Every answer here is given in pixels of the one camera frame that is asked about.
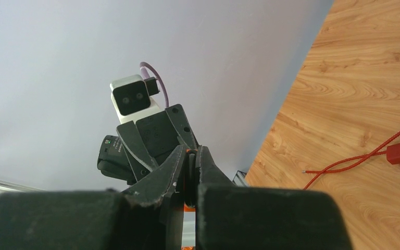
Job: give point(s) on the red cable lock lower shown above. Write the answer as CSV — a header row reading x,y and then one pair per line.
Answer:
x,y
392,154

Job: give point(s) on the red cable lock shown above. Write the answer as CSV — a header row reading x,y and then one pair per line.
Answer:
x,y
392,154
352,164

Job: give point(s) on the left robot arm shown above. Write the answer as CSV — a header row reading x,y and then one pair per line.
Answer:
x,y
113,162

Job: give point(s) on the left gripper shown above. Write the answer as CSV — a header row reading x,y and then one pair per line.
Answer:
x,y
149,142

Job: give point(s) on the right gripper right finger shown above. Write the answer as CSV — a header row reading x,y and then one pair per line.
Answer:
x,y
234,217

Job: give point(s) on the red cable lock upper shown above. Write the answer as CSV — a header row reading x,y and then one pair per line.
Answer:
x,y
352,164

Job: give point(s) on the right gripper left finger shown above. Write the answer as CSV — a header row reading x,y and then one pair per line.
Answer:
x,y
148,215

